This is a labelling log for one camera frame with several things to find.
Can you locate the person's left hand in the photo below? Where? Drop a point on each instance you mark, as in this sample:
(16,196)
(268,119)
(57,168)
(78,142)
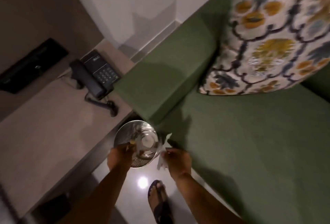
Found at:
(119,158)

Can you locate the person's right hand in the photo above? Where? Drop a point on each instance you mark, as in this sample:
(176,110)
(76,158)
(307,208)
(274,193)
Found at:
(178,162)

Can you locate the person's right fingers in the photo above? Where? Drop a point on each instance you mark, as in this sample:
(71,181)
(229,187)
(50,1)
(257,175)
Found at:
(168,153)

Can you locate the person's left fingers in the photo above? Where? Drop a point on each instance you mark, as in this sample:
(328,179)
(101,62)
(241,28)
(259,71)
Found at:
(128,148)

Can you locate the silver metal waste bin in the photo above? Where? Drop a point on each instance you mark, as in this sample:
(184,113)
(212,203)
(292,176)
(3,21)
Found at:
(138,141)

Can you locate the person's left forearm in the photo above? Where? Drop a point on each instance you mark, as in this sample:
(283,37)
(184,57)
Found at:
(95,198)

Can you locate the person's right forearm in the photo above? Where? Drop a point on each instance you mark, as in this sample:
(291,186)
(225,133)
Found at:
(206,200)

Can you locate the person's foot in dark sandal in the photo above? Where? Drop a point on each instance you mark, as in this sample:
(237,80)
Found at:
(159,203)

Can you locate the green fabric sofa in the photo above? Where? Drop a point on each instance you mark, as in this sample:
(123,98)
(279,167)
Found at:
(232,128)

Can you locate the black desk telephone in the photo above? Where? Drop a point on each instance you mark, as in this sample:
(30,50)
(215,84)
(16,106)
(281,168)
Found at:
(94,74)

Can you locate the floral patterned cushion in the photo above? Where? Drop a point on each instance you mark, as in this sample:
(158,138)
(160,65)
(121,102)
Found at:
(268,38)

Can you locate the black wall socket panel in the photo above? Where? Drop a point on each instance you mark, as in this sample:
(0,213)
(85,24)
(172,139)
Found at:
(31,67)

